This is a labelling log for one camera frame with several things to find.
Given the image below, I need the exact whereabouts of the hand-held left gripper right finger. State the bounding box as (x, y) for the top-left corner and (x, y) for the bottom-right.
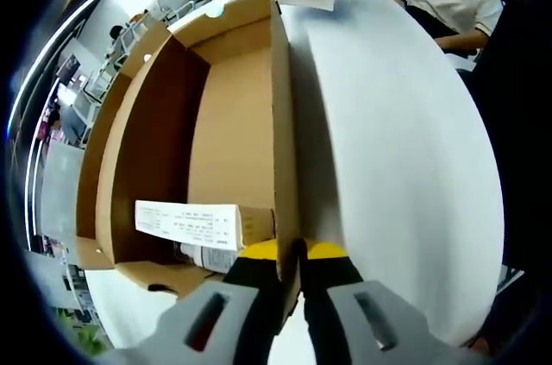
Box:
(299, 238), (480, 365)

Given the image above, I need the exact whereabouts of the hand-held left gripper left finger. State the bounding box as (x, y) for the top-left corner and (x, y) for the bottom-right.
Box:
(103, 240), (284, 365)

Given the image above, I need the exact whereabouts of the white spray bottle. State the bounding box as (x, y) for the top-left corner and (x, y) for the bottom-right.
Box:
(174, 240), (241, 274)

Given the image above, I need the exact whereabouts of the white printed carton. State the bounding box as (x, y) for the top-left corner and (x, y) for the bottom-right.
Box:
(134, 199), (277, 253)

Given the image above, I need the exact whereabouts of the brown cardboard shoe box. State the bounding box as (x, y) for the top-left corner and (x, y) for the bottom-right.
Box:
(75, 0), (303, 336)

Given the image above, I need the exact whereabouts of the green potted plant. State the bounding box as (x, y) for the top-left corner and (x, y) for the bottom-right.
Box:
(55, 308), (109, 357)

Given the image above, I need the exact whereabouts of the white paper sheet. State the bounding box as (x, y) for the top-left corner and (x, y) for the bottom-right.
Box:
(443, 52), (480, 72)

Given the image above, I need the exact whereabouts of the frosted desk partition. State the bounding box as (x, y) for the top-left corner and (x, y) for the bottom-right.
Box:
(41, 140), (85, 239)

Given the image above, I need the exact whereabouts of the small dark hanging monitor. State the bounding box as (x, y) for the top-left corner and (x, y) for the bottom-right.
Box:
(55, 53), (81, 81)

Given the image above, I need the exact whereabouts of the person's black clothing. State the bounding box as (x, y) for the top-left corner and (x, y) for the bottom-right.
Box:
(467, 0), (552, 349)

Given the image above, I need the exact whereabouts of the white ceiling light strip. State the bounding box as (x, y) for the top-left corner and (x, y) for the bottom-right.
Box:
(23, 0), (111, 249)

